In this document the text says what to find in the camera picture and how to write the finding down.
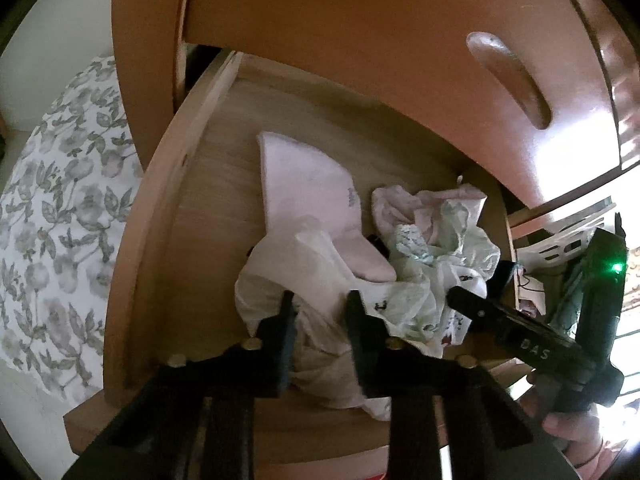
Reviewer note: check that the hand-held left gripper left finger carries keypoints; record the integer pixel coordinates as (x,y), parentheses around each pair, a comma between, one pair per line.
(280,345)

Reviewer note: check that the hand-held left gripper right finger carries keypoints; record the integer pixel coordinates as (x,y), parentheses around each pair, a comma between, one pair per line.
(365,350)

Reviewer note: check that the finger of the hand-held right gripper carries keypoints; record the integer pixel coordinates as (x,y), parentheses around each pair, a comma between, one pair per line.
(470,305)
(505,275)

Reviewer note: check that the patterned cloth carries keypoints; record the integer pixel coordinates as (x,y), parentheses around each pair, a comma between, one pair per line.
(440,240)

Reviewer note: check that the white cloth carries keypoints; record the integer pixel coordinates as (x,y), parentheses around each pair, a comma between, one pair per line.
(300,270)

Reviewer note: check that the pale pink underwear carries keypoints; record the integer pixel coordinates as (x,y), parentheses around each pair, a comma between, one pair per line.
(310,185)

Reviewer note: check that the brown wooden drawer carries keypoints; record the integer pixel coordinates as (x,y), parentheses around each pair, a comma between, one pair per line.
(350,35)
(210,185)

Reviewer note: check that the person's right forearm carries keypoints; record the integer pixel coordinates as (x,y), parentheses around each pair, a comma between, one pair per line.
(595,470)

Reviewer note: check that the closed brown wooden drawer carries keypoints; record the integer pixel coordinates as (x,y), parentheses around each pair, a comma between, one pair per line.
(350,35)

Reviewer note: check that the person's right hand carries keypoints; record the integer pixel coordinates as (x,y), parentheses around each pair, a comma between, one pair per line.
(570,427)

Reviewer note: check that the white plastic basket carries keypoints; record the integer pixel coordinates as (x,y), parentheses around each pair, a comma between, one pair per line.
(560,245)

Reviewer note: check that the grey floral bedsheet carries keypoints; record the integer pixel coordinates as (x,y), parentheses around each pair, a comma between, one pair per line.
(60,210)

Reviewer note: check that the brown wooden nightstand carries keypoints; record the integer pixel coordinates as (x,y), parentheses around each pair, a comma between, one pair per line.
(145,35)

